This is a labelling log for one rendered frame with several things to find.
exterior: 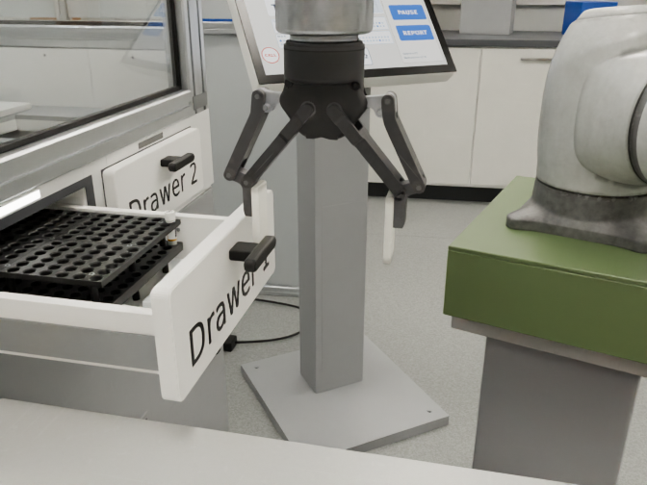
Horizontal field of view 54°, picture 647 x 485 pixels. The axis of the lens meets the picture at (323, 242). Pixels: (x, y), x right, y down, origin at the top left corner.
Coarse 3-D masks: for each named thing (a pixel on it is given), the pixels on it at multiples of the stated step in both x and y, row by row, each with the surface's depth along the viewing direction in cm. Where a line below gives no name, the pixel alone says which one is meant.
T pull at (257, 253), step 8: (264, 240) 66; (272, 240) 66; (232, 248) 64; (240, 248) 64; (248, 248) 64; (256, 248) 64; (264, 248) 64; (272, 248) 66; (232, 256) 64; (240, 256) 63; (248, 256) 62; (256, 256) 62; (264, 256) 64; (248, 264) 61; (256, 264) 61
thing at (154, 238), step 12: (156, 228) 72; (168, 228) 72; (144, 240) 70; (156, 240) 69; (120, 252) 66; (132, 252) 66; (144, 252) 67; (108, 264) 63; (120, 264) 63; (96, 276) 61; (108, 276) 60
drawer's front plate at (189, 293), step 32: (224, 224) 65; (192, 256) 58; (224, 256) 63; (160, 288) 52; (192, 288) 55; (224, 288) 64; (256, 288) 74; (160, 320) 52; (192, 320) 56; (160, 352) 53; (192, 384) 57
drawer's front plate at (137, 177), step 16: (192, 128) 109; (160, 144) 98; (176, 144) 102; (192, 144) 108; (128, 160) 90; (144, 160) 92; (160, 160) 97; (112, 176) 84; (128, 176) 88; (144, 176) 93; (160, 176) 97; (176, 176) 103; (192, 176) 109; (112, 192) 85; (128, 192) 88; (144, 192) 93; (176, 192) 103; (192, 192) 109; (128, 208) 89; (160, 208) 98
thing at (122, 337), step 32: (192, 224) 78; (0, 320) 58; (32, 320) 58; (64, 320) 57; (96, 320) 56; (128, 320) 55; (0, 352) 60; (32, 352) 59; (64, 352) 58; (96, 352) 57; (128, 352) 56
